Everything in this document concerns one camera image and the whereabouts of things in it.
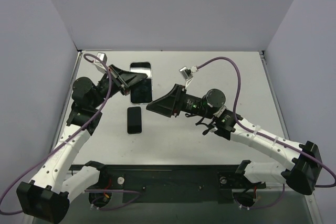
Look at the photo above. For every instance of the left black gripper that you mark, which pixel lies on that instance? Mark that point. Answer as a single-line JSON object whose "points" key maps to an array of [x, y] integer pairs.
{"points": [[118, 80]]}

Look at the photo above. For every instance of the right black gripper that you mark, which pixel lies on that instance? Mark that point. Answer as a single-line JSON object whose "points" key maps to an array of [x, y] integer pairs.
{"points": [[177, 100]]}

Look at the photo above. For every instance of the phone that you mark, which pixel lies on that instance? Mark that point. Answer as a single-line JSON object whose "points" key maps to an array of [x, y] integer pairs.
{"points": [[142, 92]]}

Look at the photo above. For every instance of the black smartphone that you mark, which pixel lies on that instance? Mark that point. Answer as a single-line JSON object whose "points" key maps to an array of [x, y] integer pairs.
{"points": [[134, 120]]}

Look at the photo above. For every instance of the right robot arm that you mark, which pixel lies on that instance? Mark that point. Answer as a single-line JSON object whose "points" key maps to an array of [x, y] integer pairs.
{"points": [[296, 165]]}

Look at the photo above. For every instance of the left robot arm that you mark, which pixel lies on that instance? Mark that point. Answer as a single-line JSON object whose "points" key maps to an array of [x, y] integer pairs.
{"points": [[49, 193]]}

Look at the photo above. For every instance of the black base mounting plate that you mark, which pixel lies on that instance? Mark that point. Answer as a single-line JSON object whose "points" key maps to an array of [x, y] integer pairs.
{"points": [[173, 184]]}

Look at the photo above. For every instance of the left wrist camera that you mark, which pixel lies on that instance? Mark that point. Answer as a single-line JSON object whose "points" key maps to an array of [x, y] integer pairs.
{"points": [[102, 56]]}

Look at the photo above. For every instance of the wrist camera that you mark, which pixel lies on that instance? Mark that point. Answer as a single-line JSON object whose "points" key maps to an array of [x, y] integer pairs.
{"points": [[102, 56], [187, 73]]}

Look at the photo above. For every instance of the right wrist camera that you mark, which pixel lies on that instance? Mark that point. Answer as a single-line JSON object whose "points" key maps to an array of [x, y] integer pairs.
{"points": [[187, 73]]}

